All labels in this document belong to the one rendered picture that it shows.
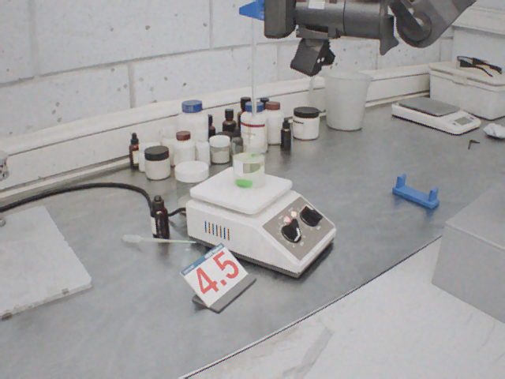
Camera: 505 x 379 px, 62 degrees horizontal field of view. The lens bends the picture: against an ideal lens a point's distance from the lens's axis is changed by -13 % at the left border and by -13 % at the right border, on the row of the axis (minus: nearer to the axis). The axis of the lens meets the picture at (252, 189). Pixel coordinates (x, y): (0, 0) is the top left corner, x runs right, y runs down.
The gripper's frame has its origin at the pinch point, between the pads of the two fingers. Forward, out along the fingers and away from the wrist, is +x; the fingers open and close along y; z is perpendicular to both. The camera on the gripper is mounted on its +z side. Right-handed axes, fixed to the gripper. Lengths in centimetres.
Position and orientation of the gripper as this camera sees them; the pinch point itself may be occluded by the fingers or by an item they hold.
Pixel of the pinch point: (262, 11)
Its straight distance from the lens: 66.9
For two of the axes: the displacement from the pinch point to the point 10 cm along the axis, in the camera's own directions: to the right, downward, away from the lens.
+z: 0.0, 9.2, 4.0
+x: -9.1, -1.7, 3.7
